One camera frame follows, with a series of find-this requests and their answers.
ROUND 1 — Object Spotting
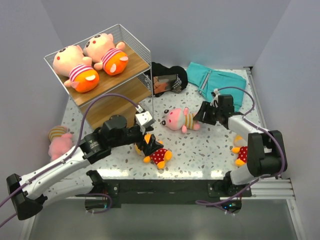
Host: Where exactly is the teal folded cloth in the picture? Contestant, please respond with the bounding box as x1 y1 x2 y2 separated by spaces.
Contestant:
186 62 247 111

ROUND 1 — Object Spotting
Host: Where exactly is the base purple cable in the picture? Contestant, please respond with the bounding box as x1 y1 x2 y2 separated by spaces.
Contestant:
195 197 241 208
84 192 114 215

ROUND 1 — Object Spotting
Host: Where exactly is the yellow frog plush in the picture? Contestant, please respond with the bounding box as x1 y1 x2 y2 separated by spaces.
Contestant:
139 139 173 170
231 135 248 167

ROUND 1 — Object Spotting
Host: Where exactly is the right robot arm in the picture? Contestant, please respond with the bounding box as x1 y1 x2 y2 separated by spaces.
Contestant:
194 94 288 197

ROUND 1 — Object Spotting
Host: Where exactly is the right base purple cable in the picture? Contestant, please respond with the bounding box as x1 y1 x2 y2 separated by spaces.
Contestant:
195 197 241 208

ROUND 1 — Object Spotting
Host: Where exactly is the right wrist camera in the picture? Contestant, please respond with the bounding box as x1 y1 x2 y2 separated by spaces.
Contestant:
210 88 220 108

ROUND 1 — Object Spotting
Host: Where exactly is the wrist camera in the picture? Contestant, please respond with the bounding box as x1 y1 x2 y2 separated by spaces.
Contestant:
210 88 220 108
135 111 155 133

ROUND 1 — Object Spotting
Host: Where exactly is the yellow frog plush centre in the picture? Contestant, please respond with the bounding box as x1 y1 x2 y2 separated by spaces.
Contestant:
139 139 173 170

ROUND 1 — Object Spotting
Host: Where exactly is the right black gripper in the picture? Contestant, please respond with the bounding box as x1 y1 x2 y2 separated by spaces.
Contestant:
193 101 222 126

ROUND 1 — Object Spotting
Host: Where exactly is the aluminium frame rail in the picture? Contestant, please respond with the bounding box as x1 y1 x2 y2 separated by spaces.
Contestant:
243 66 306 240

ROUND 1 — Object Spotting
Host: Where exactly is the large black-haired boy plush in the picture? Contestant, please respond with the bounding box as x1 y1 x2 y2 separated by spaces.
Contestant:
83 33 129 76

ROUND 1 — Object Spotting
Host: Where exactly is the pink frog plush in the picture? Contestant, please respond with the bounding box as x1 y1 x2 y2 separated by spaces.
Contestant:
48 125 73 162
161 107 201 134

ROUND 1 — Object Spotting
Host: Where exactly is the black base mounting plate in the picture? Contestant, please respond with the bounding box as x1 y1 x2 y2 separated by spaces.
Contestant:
84 179 245 210

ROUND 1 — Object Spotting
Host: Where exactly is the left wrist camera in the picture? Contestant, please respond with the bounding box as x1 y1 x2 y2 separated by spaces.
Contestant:
135 111 155 133

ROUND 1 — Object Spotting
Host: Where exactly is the black printed garment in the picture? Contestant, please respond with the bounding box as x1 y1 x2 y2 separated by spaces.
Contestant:
149 62 189 97

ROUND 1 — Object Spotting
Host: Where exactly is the yellow frog plush right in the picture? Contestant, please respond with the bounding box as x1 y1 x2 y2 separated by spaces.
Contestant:
231 135 248 167

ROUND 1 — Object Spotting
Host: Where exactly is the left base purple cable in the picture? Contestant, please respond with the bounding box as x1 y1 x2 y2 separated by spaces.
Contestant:
84 192 114 215

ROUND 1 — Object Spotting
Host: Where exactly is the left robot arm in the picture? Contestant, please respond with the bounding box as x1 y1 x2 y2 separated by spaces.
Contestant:
6 111 163 220

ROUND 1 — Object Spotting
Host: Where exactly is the white wire wooden shelf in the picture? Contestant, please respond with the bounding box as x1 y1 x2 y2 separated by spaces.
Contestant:
43 23 155 152

